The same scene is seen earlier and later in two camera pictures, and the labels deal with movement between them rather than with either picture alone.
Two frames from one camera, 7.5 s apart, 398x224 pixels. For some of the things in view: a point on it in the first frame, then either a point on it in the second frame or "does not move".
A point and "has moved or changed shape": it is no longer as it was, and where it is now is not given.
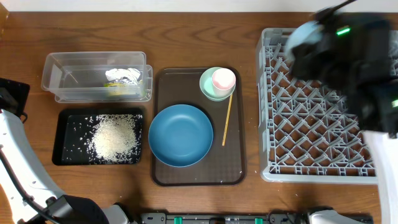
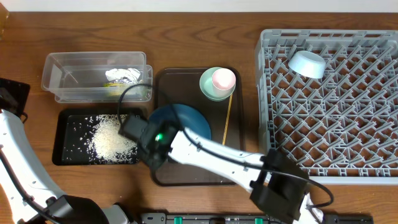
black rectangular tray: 99,136 does not move
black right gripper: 306,55 → 147,155
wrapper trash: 132,74 does not move
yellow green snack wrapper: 123,87 has moved or changed shape
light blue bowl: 309,32 has moved or changed shape
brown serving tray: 225,165 does not move
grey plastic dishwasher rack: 306,133 does not move
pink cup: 223,81 does not move
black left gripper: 15,90 does not move
